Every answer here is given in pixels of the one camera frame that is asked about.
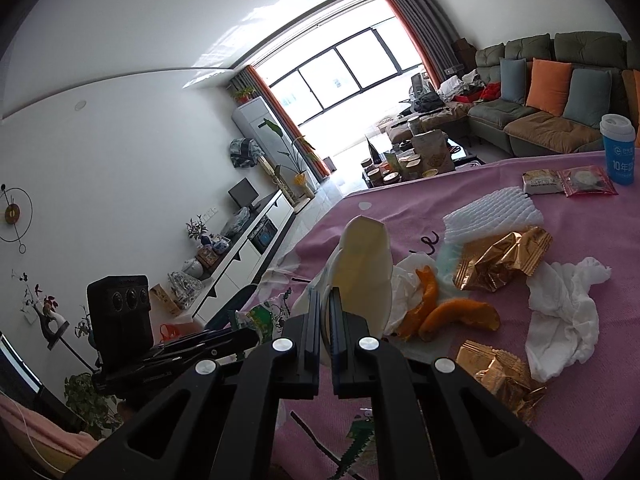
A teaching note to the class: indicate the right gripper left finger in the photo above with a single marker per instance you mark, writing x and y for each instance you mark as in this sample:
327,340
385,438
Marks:
310,347

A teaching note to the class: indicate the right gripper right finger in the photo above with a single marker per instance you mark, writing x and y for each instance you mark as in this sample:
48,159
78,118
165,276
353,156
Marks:
339,347

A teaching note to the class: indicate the green clear snack wrapper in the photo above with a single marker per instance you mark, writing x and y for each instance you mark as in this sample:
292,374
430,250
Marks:
266,319

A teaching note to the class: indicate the orange peel piece small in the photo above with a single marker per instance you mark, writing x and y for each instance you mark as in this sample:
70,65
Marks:
415,317

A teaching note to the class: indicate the white tissue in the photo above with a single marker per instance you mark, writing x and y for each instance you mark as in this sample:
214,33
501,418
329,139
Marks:
565,326
406,287

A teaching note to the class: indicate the crushed paper cup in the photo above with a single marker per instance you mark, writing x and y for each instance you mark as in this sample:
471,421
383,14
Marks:
361,267

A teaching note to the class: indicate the orange peel piece large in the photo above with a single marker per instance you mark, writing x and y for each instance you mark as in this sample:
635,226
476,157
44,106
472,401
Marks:
464,311

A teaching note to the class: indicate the gold foil snack bag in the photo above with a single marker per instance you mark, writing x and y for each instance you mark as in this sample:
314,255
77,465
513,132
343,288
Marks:
492,262

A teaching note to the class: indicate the white foam fruit net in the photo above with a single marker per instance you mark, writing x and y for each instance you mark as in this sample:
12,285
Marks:
497,213

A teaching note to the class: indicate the pink sleeve left forearm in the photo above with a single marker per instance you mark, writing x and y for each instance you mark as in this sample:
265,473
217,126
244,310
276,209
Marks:
48,444

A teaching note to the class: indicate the black white tv cabinet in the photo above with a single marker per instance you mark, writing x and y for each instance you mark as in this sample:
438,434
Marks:
247,259

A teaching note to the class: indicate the small gold wrappers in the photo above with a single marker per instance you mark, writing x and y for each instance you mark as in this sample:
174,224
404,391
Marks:
505,376

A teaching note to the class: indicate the small black monitor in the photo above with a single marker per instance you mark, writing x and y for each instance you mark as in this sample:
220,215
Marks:
244,194

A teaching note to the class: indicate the tall green potted plant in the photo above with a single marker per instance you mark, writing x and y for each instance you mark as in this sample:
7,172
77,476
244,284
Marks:
286,158

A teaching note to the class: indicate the pink floral tablecloth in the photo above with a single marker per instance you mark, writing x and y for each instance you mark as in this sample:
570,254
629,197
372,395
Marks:
590,412

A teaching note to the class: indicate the cluttered glass coffee table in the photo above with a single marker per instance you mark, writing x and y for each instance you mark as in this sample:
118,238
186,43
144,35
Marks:
402,164

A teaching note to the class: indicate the white standing air conditioner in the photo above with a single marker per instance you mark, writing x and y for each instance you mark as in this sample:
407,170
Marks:
256,121

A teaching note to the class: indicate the brown paper bag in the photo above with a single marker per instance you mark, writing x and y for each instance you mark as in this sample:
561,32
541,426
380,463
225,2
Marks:
434,150

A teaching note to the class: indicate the brown ottoman with clutter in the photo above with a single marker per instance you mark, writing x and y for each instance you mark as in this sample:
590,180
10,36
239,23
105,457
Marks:
452,120

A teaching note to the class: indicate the left orange grey curtain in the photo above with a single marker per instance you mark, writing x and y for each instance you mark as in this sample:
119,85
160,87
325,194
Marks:
249,79

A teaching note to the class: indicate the orange grey curtain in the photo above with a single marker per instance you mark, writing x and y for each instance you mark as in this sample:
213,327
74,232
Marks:
249,79
433,35

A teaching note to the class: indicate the beige snack packet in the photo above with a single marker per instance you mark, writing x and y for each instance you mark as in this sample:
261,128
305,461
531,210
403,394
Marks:
542,182

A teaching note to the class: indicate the black framed window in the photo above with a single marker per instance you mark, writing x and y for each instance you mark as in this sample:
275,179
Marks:
361,62

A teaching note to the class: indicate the red snack packet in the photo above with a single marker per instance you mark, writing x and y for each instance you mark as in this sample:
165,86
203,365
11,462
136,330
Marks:
586,180

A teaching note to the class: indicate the blue-grey cushion far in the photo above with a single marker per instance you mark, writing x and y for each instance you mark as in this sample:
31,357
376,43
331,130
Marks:
513,80

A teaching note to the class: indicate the blue-grey cushion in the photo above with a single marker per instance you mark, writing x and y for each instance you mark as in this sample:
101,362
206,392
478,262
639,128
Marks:
513,80
589,97

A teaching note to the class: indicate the right orange grey curtain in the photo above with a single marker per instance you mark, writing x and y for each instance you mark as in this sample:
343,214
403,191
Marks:
433,35

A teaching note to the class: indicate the orange cushion far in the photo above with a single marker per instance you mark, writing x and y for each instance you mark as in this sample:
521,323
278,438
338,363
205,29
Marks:
549,87

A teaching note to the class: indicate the orange cushion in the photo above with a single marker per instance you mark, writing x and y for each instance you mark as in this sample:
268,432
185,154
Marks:
631,84
549,87

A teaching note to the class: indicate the blue white lidded cup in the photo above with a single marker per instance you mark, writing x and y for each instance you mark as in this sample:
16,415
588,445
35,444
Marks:
618,137

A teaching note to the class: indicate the blue-grey cushion near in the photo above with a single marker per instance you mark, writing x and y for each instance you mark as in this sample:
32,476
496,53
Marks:
589,97

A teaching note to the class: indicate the orange cushion near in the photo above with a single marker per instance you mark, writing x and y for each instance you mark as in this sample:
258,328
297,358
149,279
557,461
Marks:
631,84

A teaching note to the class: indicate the round wall clock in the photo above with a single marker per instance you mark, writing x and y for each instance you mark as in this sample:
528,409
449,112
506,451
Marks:
17,215

